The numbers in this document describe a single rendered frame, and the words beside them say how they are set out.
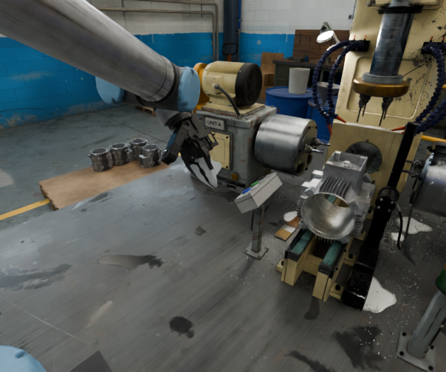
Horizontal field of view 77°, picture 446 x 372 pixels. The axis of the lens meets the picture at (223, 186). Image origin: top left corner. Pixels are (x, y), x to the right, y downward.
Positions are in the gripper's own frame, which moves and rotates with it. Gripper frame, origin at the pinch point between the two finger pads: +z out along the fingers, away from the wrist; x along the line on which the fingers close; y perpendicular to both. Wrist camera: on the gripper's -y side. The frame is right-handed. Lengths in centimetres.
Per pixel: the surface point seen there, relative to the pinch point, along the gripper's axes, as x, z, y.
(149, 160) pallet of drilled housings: 201, -45, 132
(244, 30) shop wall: 279, -257, 649
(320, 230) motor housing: -8.8, 30.6, 21.9
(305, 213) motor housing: -7.3, 23.7, 21.8
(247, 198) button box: -2.0, 9.0, 7.8
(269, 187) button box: -3.5, 10.6, 17.3
